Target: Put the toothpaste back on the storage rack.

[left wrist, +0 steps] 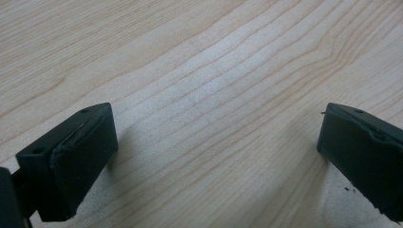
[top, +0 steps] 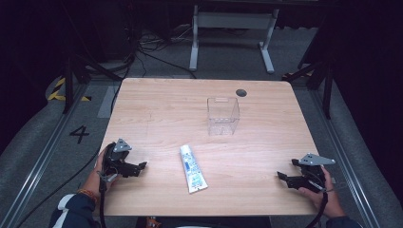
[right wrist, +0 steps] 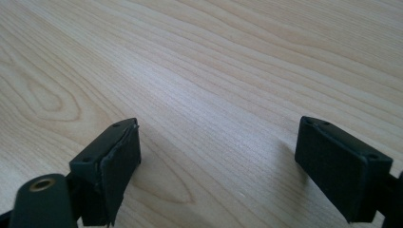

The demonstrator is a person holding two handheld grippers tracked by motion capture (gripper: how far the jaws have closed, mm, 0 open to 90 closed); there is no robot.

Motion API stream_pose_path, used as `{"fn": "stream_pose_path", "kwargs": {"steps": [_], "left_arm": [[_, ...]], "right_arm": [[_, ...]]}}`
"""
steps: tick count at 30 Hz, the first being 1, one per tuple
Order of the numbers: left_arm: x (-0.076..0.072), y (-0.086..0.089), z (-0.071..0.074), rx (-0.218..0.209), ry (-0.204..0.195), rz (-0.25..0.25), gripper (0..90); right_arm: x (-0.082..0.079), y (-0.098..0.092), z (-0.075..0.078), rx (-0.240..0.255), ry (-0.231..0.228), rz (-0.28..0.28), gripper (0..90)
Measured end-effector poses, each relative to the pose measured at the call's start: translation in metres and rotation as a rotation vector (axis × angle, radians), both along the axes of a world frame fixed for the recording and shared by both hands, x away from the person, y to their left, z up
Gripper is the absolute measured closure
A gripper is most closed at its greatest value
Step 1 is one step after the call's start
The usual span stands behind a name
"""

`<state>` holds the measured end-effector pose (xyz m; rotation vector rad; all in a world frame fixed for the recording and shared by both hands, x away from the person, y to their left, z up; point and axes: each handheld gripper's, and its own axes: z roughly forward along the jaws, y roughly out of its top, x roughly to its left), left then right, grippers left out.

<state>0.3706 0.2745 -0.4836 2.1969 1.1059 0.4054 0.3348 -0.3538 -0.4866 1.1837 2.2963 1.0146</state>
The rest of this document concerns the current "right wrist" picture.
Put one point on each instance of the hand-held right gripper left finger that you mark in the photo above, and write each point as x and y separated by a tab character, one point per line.
109	166

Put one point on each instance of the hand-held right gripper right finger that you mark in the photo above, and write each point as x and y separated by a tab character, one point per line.
340	166

